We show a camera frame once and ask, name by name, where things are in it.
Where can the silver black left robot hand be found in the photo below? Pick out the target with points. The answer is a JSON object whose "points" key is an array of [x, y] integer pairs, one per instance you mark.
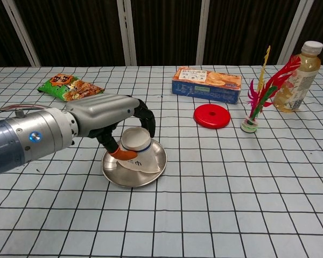
{"points": [[105, 110]]}

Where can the white paper cup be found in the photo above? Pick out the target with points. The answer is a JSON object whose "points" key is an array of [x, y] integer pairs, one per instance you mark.
{"points": [[137, 139]]}

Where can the blue left robot arm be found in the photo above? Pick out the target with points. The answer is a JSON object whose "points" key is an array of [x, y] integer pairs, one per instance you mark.
{"points": [[29, 139]]}

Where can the silver metal plate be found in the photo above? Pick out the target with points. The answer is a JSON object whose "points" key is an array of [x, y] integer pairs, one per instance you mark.
{"points": [[129, 180]]}

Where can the green snack bag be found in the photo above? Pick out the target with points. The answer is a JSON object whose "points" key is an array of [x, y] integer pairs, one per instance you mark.
{"points": [[70, 90]]}

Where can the red plastic disc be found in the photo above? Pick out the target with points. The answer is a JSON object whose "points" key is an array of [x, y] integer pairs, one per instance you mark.
{"points": [[204, 118]]}

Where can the blue orange biscuit box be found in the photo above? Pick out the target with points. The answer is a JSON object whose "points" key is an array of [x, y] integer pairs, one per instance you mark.
{"points": [[204, 86]]}

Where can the checkered tablecloth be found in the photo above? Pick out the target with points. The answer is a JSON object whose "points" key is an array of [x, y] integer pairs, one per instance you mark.
{"points": [[204, 201]]}

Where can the colourful feather shuttlecock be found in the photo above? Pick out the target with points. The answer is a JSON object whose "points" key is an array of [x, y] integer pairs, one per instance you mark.
{"points": [[249, 126]]}

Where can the tea drink bottle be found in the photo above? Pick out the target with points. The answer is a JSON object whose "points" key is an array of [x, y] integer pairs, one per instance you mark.
{"points": [[298, 80]]}

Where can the white metal frame post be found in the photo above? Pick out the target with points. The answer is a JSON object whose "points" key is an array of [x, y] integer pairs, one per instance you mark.
{"points": [[126, 32], [294, 32], [203, 32], [21, 32]]}

